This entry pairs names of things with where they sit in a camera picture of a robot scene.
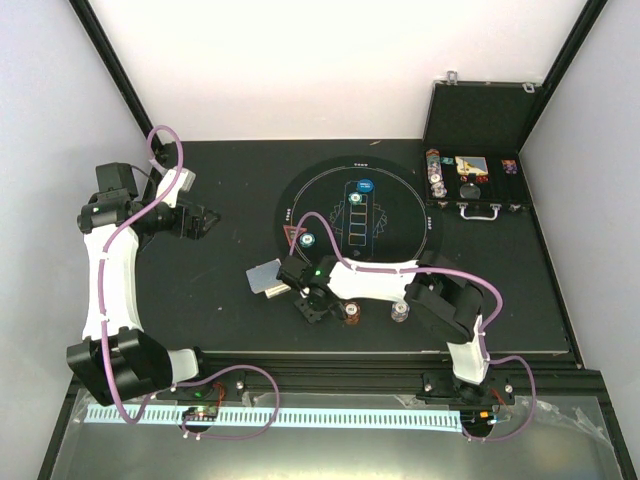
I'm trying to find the red poker chip stack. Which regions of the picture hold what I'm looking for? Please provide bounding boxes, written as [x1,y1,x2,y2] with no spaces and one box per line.
[344,302,361,325]

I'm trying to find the green chips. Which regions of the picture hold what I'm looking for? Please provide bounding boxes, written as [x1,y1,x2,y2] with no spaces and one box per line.
[298,232,316,249]
[349,192,362,205]

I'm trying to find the triangular red dealer button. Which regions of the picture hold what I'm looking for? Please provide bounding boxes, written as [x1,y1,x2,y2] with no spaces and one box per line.
[283,225,305,247]

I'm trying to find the blue round blind button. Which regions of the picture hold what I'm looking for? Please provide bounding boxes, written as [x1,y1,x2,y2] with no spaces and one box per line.
[356,178,375,194]

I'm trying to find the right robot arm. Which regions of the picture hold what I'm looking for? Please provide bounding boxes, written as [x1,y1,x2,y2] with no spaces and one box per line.
[277,255,491,403]

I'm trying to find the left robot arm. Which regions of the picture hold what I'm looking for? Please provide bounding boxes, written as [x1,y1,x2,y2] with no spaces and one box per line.
[66,189,220,406]

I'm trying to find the purple poker chip stack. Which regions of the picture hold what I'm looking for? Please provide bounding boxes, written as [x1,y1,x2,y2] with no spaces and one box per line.
[390,302,410,323]

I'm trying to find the round black poker mat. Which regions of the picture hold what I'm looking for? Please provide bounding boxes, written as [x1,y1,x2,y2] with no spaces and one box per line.
[274,155,444,264]

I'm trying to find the chip row in case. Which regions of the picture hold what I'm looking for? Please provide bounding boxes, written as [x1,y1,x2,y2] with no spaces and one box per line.
[425,149,447,198]

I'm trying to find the black round button in case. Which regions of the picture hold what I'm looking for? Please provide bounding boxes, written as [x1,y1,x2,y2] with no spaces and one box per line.
[459,183,482,200]

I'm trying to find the card deck in case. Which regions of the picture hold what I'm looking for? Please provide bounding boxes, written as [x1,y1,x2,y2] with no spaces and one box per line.
[455,156,489,177]

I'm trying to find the red dice in case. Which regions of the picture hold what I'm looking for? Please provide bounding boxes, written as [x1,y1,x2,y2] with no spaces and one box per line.
[459,174,490,184]

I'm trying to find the black poker set case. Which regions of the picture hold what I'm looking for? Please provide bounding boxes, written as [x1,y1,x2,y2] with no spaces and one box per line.
[422,70,543,221]

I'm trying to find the purple chips in case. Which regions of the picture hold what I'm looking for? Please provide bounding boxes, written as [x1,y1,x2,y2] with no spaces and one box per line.
[501,159,518,175]

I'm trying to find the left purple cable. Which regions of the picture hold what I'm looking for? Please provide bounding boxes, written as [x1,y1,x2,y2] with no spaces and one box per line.
[99,124,280,442]

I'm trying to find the purple cable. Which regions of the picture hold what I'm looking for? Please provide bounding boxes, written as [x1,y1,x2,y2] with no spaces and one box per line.
[288,211,537,445]
[99,124,280,442]

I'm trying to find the black aluminium front rail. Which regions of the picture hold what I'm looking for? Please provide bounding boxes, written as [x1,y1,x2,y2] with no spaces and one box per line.
[199,349,474,396]

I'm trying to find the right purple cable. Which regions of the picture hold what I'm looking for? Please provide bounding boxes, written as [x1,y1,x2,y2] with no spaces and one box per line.
[288,211,537,445]

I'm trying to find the white slotted cable duct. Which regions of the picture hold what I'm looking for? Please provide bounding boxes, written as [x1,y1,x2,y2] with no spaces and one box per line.
[83,404,464,434]

